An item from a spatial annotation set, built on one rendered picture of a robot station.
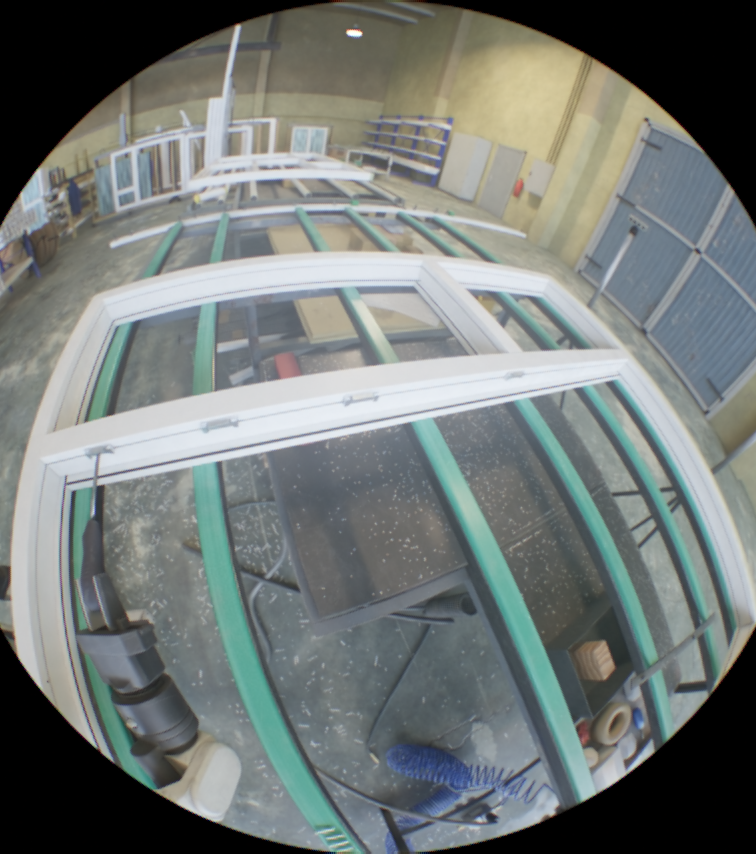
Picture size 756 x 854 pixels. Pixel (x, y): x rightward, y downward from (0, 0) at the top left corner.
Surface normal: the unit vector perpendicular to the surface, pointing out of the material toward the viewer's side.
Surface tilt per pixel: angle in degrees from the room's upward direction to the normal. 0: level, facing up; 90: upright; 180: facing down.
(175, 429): 90
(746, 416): 90
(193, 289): 90
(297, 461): 0
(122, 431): 0
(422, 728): 0
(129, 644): 36
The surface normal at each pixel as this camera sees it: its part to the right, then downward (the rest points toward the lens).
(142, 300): 0.34, 0.80
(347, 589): 0.18, -0.57
